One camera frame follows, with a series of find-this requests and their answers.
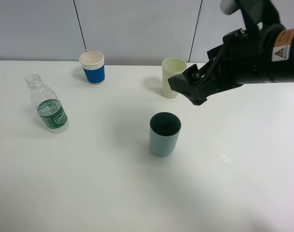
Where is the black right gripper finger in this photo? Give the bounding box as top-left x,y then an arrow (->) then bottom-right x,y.
168,63 -> 219,105

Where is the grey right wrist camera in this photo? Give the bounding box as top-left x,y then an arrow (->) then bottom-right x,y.
220,0 -> 285,36

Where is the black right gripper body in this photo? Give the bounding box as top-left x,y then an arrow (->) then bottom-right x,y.
206,24 -> 285,94

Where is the teal plastic cup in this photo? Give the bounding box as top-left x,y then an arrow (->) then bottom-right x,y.
149,112 -> 181,157

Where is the clear bottle green label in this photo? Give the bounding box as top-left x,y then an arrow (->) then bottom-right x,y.
25,74 -> 69,133

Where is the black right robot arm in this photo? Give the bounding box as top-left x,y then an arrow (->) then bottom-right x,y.
168,25 -> 294,105

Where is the blue white paper cup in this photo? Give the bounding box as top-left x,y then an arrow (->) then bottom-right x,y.
79,51 -> 105,85

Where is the pale green plastic cup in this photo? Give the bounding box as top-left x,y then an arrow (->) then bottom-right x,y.
161,57 -> 188,99

